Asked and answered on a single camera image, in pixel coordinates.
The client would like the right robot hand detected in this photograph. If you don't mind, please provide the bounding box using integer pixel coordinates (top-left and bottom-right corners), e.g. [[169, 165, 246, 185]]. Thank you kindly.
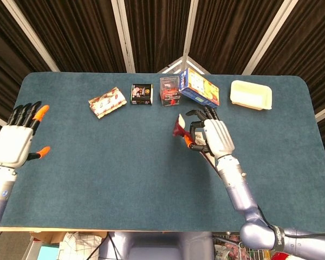
[[183, 106, 236, 160]]

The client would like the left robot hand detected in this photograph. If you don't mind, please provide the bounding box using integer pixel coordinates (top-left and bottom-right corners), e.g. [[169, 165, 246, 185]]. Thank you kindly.
[[0, 101, 51, 168]]

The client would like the red ribbed paper folding fan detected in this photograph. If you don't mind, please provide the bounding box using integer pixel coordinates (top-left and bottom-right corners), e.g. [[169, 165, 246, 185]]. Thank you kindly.
[[172, 113, 220, 174]]

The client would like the cream plastic food tray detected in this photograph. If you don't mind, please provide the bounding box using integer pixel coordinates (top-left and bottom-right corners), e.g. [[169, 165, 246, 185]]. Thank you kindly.
[[229, 80, 273, 112]]

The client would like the blue yellow cardboard box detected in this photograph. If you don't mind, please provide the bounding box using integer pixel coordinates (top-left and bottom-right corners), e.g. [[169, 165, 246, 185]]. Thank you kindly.
[[178, 67, 220, 109]]

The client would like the clear box with red contents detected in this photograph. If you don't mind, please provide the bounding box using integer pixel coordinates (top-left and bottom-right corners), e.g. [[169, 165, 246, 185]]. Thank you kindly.
[[159, 76, 183, 108]]

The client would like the blue felt table mat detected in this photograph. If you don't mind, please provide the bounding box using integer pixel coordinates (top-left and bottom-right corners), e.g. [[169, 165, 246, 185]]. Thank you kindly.
[[0, 71, 325, 234]]

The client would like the small black printed box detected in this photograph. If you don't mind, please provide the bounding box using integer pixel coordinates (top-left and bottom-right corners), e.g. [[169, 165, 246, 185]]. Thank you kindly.
[[130, 83, 154, 106]]

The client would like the brown cardboard box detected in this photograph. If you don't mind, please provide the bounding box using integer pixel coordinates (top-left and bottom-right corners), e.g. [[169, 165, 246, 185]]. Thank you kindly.
[[29, 231, 71, 244]]

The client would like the gold red printed snack packet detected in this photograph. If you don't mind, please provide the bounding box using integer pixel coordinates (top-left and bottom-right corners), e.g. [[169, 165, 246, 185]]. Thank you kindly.
[[88, 86, 127, 119]]

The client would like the teal box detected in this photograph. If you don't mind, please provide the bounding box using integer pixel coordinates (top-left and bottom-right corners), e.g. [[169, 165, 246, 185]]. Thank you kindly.
[[37, 245, 61, 260]]

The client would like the white checked cloth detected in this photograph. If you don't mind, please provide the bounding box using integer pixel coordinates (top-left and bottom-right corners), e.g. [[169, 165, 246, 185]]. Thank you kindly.
[[58, 232, 103, 260]]

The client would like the lavender robot torso base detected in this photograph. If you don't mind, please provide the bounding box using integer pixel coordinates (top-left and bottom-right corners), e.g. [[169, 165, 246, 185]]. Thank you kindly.
[[99, 231, 215, 260]]

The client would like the red and white ball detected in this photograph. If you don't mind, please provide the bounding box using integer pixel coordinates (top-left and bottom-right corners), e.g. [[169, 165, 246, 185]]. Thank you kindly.
[[272, 251, 296, 260]]

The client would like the dark brown curtain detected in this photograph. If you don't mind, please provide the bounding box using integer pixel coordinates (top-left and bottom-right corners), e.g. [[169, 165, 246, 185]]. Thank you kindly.
[[0, 0, 325, 136]]

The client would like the white triangular frame stand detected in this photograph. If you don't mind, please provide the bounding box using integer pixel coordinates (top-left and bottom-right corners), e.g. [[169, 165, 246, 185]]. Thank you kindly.
[[157, 55, 209, 74]]

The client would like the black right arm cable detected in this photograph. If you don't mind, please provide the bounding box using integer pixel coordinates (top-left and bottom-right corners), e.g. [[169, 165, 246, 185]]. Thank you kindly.
[[256, 205, 325, 241]]

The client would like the metal wire basket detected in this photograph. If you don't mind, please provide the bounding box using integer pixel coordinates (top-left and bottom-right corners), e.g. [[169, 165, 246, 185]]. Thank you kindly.
[[213, 232, 271, 260]]

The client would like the white partition frame post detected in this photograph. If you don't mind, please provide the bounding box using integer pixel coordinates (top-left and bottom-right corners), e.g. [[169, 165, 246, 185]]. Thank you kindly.
[[110, 0, 136, 73], [242, 0, 298, 75], [1, 0, 60, 73], [181, 0, 200, 68]]

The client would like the black floor cable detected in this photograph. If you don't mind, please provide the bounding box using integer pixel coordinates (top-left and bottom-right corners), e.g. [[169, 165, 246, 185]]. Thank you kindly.
[[92, 232, 118, 260]]

